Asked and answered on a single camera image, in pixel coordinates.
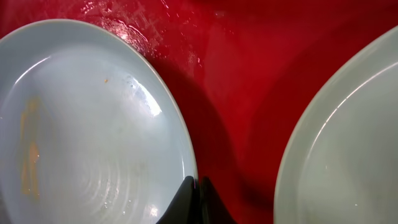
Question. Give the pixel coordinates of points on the light blue right plate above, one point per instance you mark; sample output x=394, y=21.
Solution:
x=340, y=163

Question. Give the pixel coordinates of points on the red plastic tray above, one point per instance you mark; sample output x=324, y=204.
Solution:
x=242, y=72

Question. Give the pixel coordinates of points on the light blue front plate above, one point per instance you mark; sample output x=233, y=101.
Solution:
x=89, y=131

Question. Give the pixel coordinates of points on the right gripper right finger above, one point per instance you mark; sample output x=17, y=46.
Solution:
x=212, y=209

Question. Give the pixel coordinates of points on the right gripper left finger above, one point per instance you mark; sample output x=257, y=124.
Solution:
x=183, y=207

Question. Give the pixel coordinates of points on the light blue plate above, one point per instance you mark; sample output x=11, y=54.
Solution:
x=89, y=131
x=340, y=163

